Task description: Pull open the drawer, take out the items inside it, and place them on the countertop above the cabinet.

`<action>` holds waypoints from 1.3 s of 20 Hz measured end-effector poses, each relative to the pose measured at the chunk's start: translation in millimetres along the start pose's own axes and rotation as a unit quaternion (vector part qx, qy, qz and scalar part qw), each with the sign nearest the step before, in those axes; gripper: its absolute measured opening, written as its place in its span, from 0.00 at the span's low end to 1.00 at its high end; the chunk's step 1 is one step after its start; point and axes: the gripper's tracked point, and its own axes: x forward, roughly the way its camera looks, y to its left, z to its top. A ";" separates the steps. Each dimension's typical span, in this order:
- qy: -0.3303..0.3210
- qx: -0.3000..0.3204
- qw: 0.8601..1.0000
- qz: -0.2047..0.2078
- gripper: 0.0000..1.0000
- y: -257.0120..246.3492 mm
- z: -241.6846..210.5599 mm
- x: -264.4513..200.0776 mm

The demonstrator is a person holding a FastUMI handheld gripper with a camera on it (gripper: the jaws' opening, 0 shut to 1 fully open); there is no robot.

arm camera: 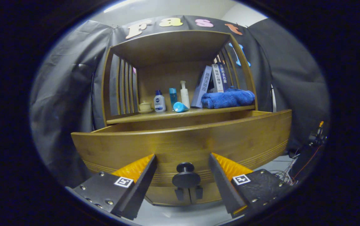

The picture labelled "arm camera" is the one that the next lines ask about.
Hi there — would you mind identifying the clear teal bottle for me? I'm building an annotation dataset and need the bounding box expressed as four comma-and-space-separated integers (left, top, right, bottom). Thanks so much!
169, 88, 178, 107

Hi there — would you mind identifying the black backdrop cloth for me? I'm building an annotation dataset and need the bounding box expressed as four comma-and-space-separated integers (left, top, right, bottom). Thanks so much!
29, 15, 330, 189

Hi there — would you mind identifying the grey leaning book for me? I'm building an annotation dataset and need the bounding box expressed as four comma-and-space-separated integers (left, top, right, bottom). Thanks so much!
191, 65, 213, 109

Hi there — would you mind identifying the black and orange device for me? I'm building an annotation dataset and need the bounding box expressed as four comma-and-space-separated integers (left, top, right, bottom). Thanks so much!
309, 121, 327, 146

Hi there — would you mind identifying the white pump bottle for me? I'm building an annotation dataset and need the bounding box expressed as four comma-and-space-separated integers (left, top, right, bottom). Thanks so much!
180, 80, 190, 109

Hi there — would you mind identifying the white spine book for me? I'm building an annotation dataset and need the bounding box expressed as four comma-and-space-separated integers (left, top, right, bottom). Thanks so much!
211, 64, 224, 93

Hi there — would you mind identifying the red cable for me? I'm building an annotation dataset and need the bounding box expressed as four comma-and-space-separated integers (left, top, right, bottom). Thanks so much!
293, 145, 322, 181

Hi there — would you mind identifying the bundle of floor cables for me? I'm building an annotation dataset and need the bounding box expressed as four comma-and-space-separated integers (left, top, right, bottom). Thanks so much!
268, 148, 300, 186

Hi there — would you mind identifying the wooden drawer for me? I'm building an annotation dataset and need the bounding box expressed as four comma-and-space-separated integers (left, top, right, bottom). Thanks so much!
71, 109, 292, 188

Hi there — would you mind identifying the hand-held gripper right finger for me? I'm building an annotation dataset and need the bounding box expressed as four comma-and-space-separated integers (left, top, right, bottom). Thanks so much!
208, 153, 290, 218

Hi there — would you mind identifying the black drawer knob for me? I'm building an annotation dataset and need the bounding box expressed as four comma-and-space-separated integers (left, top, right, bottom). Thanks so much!
172, 162, 201, 188

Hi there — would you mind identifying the white bottle with blue cap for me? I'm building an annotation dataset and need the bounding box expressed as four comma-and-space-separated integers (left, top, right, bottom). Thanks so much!
154, 90, 166, 113

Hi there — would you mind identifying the blue and white tube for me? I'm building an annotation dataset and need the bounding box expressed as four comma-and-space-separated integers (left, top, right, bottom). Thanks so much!
173, 101, 189, 113

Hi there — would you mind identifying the wooden countertop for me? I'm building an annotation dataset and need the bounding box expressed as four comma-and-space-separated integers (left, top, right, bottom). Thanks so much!
106, 105, 256, 125

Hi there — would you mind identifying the wooden cabinet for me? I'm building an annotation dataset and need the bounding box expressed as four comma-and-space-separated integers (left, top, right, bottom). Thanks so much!
101, 30, 258, 206

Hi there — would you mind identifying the folded blue towel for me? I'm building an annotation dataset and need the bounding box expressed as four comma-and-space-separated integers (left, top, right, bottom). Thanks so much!
201, 87, 256, 109

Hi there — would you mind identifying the wooden cabinet door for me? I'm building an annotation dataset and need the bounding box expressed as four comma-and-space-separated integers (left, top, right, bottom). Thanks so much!
145, 185, 190, 206
189, 184, 223, 204

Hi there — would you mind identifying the dark blue book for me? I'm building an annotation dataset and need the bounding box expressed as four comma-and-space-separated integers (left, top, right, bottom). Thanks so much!
219, 62, 231, 91

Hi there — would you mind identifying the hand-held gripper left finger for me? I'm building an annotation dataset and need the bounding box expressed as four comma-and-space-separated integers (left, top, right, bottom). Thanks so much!
65, 154, 158, 221

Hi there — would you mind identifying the beige lidded teacup with saucer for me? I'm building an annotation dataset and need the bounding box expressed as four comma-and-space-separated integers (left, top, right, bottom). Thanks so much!
138, 100, 153, 114

